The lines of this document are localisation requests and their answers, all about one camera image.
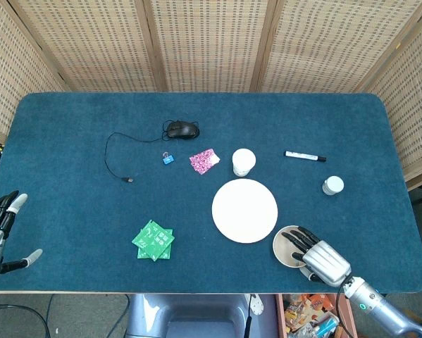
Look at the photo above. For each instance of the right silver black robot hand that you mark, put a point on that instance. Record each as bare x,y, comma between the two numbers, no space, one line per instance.
327,262

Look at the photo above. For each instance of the beige bowl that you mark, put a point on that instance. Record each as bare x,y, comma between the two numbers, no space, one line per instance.
282,248

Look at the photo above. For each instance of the white paper cup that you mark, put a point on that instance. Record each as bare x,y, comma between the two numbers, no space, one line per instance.
243,160

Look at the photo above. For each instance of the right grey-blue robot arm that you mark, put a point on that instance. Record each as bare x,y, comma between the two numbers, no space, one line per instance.
376,303

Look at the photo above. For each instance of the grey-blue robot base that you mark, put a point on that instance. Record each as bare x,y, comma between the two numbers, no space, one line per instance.
196,317

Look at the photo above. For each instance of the white round plate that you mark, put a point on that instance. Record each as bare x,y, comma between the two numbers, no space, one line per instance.
244,211

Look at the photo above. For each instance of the wooden box of snacks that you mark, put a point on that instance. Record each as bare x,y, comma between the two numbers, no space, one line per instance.
313,317

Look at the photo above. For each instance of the small white lidded jar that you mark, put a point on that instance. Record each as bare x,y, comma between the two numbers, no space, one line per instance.
333,185

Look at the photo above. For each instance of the white perforated tag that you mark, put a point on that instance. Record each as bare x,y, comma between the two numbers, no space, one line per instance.
256,305

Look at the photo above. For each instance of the white black marker pen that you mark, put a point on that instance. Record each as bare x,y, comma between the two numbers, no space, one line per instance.
302,156

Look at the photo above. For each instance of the green printed packet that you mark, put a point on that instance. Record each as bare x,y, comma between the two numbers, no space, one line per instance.
152,239
167,254

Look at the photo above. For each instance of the pink patterned packet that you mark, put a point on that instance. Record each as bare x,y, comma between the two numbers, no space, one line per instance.
203,161

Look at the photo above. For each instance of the blue binder clip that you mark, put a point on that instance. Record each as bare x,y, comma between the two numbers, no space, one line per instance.
167,159

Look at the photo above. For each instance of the black computer mouse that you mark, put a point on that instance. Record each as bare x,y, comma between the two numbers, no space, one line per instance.
183,130

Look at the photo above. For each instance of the woven wooden folding screen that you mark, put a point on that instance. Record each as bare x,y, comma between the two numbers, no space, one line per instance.
210,42

